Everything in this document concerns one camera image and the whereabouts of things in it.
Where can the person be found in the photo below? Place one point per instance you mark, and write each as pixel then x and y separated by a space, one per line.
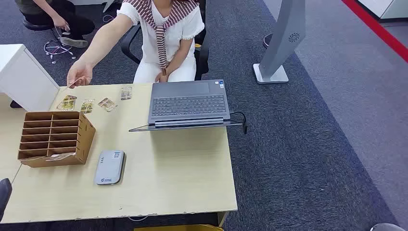
pixel 73 22
pixel 173 32

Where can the grey kiosk stand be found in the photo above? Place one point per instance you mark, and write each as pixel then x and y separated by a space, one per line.
pixel 283 38

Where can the grey card reader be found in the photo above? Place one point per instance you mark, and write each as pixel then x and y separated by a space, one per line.
pixel 109 167

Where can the black stool chrome base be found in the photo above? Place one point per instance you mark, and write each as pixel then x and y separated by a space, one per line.
pixel 35 26

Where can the black cabinet foot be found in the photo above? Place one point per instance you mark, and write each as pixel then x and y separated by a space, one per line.
pixel 16 104

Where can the person's left hand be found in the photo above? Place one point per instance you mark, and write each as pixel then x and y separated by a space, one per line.
pixel 162 77

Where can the robot right arm silver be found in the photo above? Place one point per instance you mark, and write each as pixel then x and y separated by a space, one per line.
pixel 387 228

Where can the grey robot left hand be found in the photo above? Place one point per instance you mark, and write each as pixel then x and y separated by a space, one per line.
pixel 4 194

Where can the black office chair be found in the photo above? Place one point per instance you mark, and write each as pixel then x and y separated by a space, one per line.
pixel 202 54

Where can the white furniture panel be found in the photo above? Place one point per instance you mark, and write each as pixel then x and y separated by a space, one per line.
pixel 108 4

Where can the person's right forearm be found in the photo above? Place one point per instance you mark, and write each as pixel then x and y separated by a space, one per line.
pixel 95 49

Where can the grey laptop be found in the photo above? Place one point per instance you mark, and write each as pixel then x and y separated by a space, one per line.
pixel 188 102

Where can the person's right hand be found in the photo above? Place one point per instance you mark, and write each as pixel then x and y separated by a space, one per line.
pixel 79 71

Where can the person's left forearm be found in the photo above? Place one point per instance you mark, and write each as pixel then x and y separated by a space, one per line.
pixel 178 57

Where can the dark round stand base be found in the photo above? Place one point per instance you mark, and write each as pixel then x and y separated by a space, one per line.
pixel 267 40

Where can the wooden slotted card organizer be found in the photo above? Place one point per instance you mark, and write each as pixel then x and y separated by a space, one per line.
pixel 86 137

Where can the white cabinet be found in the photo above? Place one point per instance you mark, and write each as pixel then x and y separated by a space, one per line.
pixel 25 79
pixel 392 8

